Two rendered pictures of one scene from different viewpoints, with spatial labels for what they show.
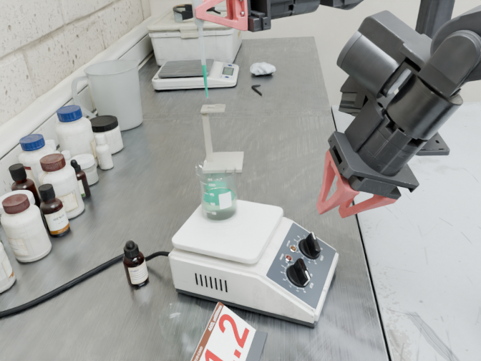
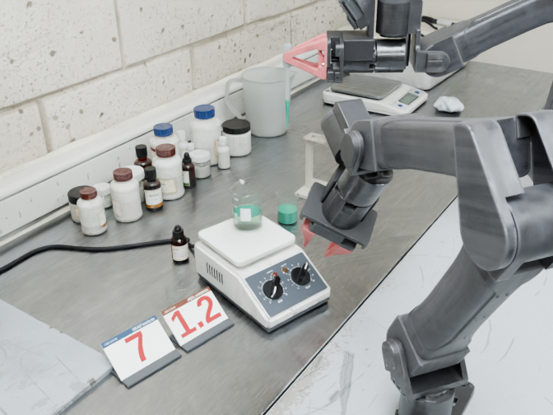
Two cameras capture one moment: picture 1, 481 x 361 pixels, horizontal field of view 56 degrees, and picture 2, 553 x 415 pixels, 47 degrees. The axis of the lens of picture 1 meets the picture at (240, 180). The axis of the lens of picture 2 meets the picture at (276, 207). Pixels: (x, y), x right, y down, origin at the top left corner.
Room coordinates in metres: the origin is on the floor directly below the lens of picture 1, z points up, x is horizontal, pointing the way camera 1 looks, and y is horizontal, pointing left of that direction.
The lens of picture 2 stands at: (-0.27, -0.43, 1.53)
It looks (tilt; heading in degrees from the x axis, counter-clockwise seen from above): 29 degrees down; 27
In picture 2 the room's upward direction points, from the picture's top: 1 degrees counter-clockwise
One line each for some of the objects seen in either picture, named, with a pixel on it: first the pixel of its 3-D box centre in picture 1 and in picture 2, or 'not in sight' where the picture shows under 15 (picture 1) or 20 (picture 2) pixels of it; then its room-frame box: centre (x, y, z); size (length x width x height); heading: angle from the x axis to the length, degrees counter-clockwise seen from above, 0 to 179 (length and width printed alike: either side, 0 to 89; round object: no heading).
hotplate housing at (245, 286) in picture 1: (249, 255); (257, 266); (0.49, 0.00, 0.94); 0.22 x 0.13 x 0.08; 66
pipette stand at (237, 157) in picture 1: (221, 135); (321, 165); (0.84, 0.03, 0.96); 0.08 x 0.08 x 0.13; 85
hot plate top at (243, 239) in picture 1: (229, 225); (246, 236); (0.50, 0.02, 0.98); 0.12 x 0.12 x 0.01; 66
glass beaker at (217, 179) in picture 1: (216, 190); (246, 205); (0.52, 0.03, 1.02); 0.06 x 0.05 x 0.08; 51
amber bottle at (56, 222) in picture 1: (52, 209); (152, 188); (0.63, 0.31, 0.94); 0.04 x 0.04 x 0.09
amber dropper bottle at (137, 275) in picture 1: (134, 261); (178, 242); (0.50, 0.16, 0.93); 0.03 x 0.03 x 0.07
